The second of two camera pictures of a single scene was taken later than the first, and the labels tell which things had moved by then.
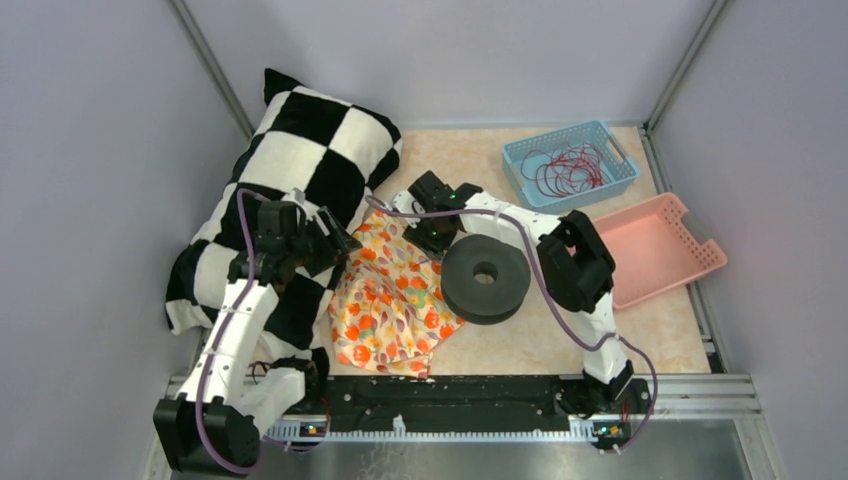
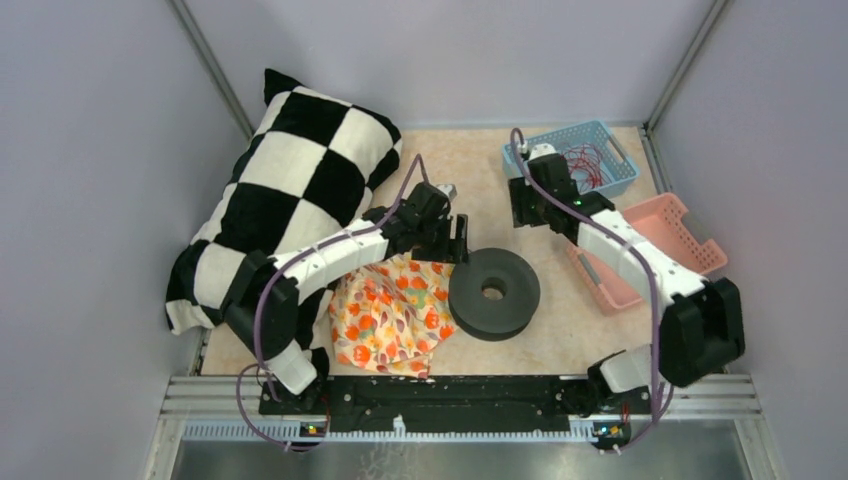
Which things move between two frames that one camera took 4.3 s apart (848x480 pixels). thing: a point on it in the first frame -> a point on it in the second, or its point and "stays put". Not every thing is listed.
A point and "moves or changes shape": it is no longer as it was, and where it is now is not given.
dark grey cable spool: [484, 280] moves or changes shape
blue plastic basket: [563, 168] stays put
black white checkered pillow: [323, 152] stays put
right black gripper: [415, 235] -> [521, 188]
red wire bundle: [569, 169] stays put
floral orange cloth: [388, 307] stays put
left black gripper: [337, 243] -> [451, 250]
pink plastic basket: [656, 247] stays put
